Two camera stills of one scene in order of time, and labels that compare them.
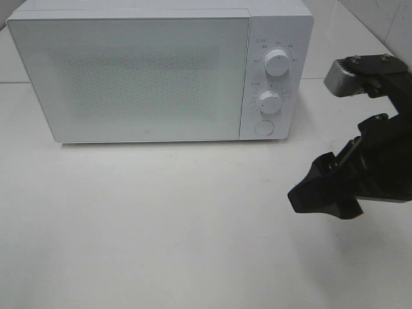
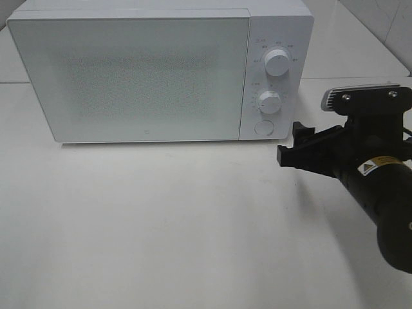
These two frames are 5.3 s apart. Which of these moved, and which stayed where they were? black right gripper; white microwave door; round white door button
Moved: black right gripper
Stayed: white microwave door; round white door button
